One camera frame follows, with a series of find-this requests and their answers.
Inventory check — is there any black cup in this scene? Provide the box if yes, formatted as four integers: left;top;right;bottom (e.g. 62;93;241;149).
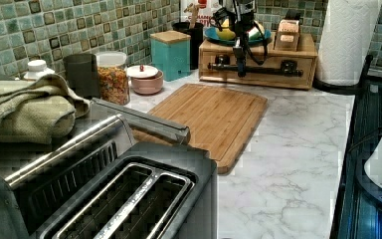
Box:
63;53;100;99

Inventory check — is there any teal fruit bowl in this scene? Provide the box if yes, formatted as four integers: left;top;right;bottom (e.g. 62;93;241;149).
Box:
204;27;272;47

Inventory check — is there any wooden box with cards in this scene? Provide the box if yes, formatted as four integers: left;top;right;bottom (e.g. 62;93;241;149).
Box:
275;9;301;51

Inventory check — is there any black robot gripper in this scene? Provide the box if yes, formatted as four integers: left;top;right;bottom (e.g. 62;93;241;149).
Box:
212;0;256;78

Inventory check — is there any teal canister with wooden lid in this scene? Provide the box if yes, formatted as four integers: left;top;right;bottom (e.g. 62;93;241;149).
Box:
150;30;191;82

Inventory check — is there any pink ceramic sugar bowl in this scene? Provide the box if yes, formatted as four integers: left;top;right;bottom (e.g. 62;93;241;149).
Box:
126;65;164;95

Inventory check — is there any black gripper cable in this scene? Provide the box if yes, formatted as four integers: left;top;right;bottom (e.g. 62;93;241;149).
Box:
245;19;269;67

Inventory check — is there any glass cereal jar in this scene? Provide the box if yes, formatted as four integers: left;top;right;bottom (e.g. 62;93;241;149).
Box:
96;51;130;106

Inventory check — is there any black utensil holder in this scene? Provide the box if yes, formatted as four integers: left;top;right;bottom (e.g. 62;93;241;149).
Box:
173;22;204;70

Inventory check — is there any yellow lemon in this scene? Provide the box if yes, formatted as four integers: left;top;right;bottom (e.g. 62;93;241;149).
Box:
216;19;236;41

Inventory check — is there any grey two-slot toaster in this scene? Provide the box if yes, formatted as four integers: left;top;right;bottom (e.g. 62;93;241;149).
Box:
29;142;217;239

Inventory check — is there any white bottle cap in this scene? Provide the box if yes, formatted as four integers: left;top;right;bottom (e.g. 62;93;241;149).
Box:
23;60;55;81

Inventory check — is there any wooden drawer with black handle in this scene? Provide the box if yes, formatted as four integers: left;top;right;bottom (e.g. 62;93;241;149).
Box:
199;51;317;88

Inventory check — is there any paper towel roll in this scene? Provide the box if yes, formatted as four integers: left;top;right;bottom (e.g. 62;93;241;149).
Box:
315;0;382;86

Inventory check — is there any wooden drawer cabinet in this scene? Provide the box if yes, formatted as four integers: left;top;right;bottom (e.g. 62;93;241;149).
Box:
199;34;317;90

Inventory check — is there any black dish rack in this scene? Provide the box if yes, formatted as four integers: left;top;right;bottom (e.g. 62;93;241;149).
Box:
329;77;382;239

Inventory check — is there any grey oven door handle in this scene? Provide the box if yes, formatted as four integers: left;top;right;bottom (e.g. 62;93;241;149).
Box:
92;98;191;144

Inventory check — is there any bamboo cutting board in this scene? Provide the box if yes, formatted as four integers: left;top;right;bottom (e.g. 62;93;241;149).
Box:
149;84;268;174

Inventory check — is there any black paper towel holder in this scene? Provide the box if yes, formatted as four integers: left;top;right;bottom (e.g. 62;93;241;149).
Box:
312;54;374;97

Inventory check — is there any green folded towel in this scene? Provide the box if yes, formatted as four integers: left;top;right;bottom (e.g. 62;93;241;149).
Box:
0;74;90;144

